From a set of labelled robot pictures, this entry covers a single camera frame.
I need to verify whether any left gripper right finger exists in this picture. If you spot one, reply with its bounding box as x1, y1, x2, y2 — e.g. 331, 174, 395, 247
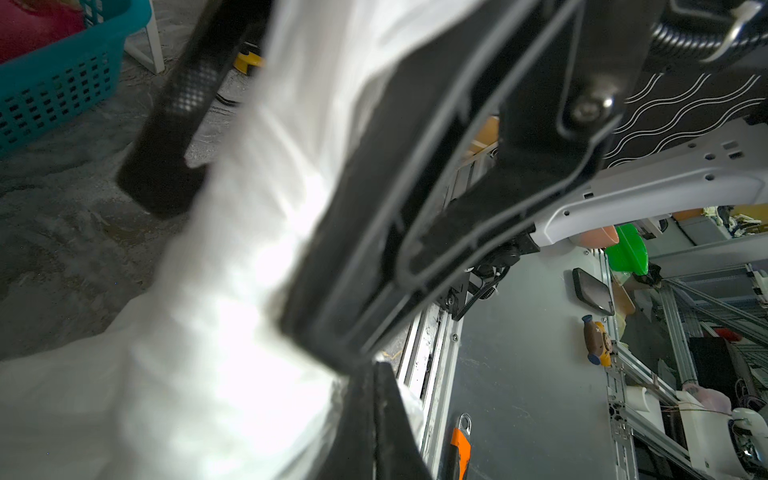
373, 362, 432, 480

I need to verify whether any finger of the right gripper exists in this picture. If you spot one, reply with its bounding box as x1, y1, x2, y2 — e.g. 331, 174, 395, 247
278, 1, 665, 373
116, 0, 270, 219

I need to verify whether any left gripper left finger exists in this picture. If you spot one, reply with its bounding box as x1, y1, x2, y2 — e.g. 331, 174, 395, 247
317, 364, 376, 480

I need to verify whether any white plastic grocery bag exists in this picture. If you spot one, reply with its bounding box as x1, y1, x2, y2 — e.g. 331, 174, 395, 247
0, 0, 481, 480

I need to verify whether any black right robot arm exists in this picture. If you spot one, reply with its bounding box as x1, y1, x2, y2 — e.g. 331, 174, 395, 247
117, 1, 767, 372

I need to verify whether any white two-tier shelf rack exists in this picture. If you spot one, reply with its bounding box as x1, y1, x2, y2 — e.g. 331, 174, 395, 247
124, 0, 166, 75

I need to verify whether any teal plastic fruit basket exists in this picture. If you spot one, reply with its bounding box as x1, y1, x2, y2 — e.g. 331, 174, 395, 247
1, 1, 152, 156

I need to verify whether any yellow black tape measure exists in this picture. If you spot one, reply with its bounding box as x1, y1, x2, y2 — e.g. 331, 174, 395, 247
215, 41, 264, 107

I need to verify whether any pink dragon fruit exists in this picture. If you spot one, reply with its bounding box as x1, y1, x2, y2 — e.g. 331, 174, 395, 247
1, 0, 85, 63

